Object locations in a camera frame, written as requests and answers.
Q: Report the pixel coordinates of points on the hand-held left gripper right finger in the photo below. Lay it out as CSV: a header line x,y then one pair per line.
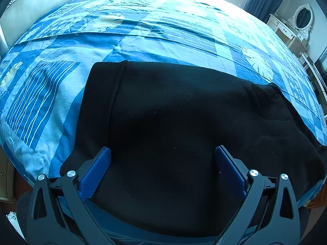
x,y
230,168

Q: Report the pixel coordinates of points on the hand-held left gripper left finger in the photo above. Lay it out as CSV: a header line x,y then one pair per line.
x,y
95,173

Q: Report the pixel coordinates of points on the black pants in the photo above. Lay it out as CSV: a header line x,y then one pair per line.
x,y
166,120

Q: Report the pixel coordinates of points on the wooden nightstand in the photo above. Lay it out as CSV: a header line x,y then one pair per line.
x,y
5,181

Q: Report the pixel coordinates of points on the white television stand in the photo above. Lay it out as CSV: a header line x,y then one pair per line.
x,y
310,65

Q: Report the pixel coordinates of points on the blue patterned bed sheet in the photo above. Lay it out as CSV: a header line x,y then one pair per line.
x,y
166,46

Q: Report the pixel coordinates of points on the white dressing table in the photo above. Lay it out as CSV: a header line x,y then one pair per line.
x,y
283,30

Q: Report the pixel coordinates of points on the oval white framed mirror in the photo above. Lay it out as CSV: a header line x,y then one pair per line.
x,y
304,17

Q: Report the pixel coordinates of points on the grey padded headboard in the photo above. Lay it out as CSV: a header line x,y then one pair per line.
x,y
38,2

